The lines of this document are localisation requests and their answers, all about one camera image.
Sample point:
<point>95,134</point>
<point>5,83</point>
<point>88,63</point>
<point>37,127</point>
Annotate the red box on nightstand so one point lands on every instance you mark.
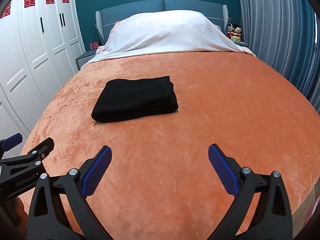
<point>94,45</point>

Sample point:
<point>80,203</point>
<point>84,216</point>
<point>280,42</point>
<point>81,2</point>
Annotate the left human hand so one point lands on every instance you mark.
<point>18,215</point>

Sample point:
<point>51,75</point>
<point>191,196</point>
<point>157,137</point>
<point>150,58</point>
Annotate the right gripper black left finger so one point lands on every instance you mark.
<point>47,216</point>

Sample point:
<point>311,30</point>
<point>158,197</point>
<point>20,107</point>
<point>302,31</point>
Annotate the red white dolls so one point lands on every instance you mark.
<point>234,32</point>

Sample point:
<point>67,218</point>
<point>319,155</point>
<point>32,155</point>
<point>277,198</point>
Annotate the white panelled wardrobe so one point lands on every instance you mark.
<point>40,41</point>

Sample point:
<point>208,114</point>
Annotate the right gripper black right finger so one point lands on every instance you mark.
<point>272,218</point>

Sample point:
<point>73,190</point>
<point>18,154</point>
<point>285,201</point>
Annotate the grey bedside table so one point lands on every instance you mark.
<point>84,58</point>

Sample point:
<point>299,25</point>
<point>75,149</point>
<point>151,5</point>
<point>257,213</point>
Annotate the black pants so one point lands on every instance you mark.
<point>124,99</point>

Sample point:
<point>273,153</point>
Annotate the orange velvet bedspread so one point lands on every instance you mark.
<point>160,183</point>

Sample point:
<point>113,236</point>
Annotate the white bed sheet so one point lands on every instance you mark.
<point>165,32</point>

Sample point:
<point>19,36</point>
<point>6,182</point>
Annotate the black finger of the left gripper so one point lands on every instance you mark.
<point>42,150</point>
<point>11,142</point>

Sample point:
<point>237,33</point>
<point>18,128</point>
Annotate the blue grey curtain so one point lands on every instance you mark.
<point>285,35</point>

